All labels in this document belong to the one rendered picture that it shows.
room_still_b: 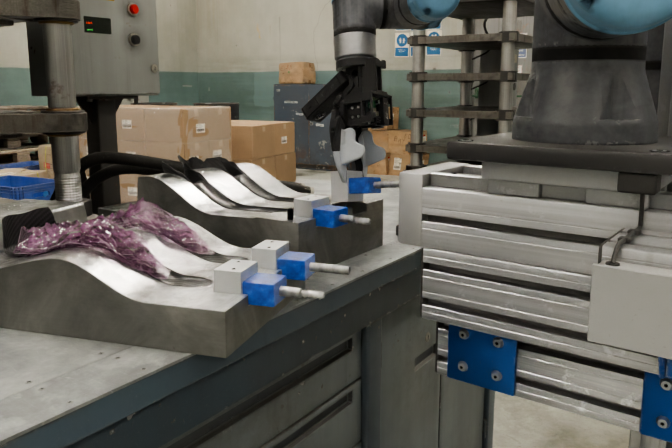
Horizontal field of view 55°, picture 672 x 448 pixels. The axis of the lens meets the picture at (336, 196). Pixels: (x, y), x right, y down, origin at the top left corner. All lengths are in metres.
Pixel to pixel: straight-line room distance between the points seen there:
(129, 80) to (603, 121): 1.40
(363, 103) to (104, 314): 0.55
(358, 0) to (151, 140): 4.14
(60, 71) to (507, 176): 1.12
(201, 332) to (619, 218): 0.46
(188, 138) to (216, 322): 4.31
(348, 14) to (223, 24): 8.95
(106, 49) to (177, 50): 8.34
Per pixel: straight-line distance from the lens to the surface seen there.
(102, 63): 1.80
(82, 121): 1.58
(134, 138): 5.31
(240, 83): 9.82
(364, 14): 1.14
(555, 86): 0.71
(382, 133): 7.99
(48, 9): 1.57
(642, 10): 0.58
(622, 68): 0.72
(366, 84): 1.11
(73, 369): 0.76
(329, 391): 1.14
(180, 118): 4.99
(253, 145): 5.76
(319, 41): 8.96
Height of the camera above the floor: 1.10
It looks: 10 degrees down
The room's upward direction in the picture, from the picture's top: straight up
